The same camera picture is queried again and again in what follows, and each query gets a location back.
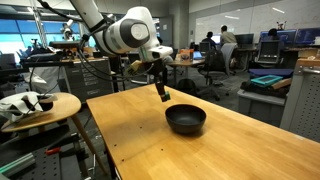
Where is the black object on cloth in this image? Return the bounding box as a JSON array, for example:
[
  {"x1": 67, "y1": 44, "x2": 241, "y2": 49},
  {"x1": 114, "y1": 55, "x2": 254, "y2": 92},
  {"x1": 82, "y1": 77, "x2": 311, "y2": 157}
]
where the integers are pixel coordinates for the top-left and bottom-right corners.
[{"x1": 37, "y1": 94, "x2": 55, "y2": 112}]

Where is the wide computer monitor blue screen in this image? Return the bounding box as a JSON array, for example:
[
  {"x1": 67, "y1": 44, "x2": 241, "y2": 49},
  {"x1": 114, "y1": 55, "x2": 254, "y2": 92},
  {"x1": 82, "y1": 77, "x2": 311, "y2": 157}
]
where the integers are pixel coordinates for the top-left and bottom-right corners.
[{"x1": 294, "y1": 27, "x2": 320, "y2": 46}]

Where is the grey drawer cabinet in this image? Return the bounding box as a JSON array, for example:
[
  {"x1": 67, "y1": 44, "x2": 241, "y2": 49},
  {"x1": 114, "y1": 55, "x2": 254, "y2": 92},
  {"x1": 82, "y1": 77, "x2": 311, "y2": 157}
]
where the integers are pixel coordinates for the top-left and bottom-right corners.
[{"x1": 64, "y1": 58, "x2": 115, "y2": 104}]

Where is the aluminium extrusion bar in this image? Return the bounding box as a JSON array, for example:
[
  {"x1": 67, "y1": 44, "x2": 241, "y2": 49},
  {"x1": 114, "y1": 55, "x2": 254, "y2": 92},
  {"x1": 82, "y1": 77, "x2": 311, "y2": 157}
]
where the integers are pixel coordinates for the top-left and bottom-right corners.
[{"x1": 0, "y1": 152, "x2": 36, "y2": 178}]

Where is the red handled tool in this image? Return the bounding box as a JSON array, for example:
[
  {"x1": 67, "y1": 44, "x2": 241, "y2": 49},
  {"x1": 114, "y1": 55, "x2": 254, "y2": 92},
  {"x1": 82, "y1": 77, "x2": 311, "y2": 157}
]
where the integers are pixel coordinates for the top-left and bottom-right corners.
[{"x1": 45, "y1": 146, "x2": 62, "y2": 156}]

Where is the teal tray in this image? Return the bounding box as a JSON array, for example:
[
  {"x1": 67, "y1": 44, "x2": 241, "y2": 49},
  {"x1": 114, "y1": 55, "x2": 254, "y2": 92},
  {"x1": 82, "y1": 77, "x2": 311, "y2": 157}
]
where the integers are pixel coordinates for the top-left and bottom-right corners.
[{"x1": 250, "y1": 74, "x2": 284, "y2": 88}]

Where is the person with dark hair at monitors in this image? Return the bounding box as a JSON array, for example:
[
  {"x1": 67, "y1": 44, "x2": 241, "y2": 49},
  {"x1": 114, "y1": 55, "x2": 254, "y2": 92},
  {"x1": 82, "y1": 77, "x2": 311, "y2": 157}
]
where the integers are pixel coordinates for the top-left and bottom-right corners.
[{"x1": 267, "y1": 28, "x2": 280, "y2": 41}]

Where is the grey plastic storage bin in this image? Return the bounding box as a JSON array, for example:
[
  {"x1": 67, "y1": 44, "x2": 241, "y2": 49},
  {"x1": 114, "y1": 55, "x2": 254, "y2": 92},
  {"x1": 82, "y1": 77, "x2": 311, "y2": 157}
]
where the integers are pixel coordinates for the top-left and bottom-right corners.
[{"x1": 236, "y1": 88, "x2": 287, "y2": 128}]

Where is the black bowl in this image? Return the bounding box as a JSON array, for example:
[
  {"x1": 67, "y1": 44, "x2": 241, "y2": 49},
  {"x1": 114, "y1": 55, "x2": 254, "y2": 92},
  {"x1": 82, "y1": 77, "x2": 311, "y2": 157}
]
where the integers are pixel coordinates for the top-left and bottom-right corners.
[{"x1": 164, "y1": 103, "x2": 207, "y2": 136}]

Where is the dark blue folded fabric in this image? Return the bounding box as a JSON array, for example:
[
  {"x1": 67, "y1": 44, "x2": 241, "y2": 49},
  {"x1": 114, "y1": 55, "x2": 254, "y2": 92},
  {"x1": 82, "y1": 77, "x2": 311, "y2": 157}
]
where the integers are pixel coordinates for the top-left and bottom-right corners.
[{"x1": 248, "y1": 68, "x2": 295, "y2": 80}]

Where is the wrist camera with yellow mount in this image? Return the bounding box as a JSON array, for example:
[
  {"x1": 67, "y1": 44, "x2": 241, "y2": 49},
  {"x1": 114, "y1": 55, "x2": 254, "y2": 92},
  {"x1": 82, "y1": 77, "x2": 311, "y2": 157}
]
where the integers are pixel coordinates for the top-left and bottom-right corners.
[{"x1": 125, "y1": 59, "x2": 148, "y2": 77}]

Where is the black office chair with jacket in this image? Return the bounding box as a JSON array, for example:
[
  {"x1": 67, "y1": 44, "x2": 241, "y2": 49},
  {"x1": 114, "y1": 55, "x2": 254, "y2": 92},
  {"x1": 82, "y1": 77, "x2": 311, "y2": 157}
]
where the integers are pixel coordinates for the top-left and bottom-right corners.
[{"x1": 197, "y1": 48, "x2": 232, "y2": 102}]

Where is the orange box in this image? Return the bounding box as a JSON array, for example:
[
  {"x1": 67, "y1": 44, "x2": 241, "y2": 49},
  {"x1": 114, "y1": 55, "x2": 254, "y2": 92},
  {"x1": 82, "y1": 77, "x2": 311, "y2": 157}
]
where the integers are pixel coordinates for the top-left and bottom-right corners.
[{"x1": 179, "y1": 48, "x2": 195, "y2": 63}]

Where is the round wooden office desk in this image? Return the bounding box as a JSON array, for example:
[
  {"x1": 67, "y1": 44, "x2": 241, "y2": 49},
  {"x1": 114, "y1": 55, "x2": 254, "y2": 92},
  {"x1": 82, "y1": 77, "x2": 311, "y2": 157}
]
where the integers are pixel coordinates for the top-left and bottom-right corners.
[{"x1": 167, "y1": 58, "x2": 206, "y2": 88}]

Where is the standing person in olive shirt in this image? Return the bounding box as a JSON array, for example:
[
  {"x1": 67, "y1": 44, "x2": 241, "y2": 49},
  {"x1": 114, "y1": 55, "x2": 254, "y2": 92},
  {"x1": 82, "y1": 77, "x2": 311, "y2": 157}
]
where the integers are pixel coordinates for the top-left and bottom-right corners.
[{"x1": 219, "y1": 24, "x2": 238, "y2": 47}]

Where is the round wooden side table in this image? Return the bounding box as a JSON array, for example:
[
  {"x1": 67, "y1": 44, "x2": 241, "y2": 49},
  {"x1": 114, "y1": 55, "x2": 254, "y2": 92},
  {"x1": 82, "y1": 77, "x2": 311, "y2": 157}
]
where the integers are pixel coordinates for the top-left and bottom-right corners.
[{"x1": 0, "y1": 92, "x2": 109, "y2": 177}]

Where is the grey office chair with mesh back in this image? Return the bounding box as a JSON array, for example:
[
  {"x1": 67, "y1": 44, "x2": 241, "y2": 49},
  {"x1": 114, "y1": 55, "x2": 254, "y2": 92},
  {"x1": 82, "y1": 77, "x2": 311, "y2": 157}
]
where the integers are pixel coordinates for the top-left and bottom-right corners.
[{"x1": 255, "y1": 39, "x2": 281, "y2": 65}]

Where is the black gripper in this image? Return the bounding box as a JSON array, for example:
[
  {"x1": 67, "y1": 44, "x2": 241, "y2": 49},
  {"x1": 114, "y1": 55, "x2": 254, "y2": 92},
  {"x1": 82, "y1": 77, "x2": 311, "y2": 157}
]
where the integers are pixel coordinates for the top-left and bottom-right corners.
[{"x1": 145, "y1": 58, "x2": 169, "y2": 103}]

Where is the seated person in dark top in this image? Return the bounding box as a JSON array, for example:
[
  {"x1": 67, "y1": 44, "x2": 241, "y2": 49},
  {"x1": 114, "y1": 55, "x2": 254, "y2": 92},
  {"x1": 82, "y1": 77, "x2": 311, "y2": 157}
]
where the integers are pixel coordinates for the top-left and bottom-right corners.
[{"x1": 201, "y1": 31, "x2": 218, "y2": 50}]

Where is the perforated grey metal cabinet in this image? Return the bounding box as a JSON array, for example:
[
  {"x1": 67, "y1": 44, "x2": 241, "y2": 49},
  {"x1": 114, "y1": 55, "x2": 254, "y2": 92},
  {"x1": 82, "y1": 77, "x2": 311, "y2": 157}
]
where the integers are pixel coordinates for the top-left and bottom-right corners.
[{"x1": 279, "y1": 58, "x2": 320, "y2": 144}]

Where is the black backpack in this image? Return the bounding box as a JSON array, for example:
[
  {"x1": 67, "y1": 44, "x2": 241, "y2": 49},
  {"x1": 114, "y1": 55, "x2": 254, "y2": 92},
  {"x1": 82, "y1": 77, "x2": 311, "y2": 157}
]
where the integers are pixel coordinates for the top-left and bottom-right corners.
[{"x1": 175, "y1": 78, "x2": 198, "y2": 97}]

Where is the white crumpled cloth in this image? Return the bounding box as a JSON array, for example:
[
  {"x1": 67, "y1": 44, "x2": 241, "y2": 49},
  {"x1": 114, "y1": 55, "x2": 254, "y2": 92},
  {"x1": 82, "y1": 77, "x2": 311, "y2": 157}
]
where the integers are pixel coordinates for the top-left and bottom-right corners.
[{"x1": 0, "y1": 91, "x2": 44, "y2": 123}]

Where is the computer monitor with blue screen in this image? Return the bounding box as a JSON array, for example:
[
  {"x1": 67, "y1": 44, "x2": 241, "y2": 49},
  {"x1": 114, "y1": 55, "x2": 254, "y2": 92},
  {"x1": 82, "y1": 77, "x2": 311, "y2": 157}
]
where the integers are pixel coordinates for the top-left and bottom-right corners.
[{"x1": 259, "y1": 29, "x2": 298, "y2": 47}]

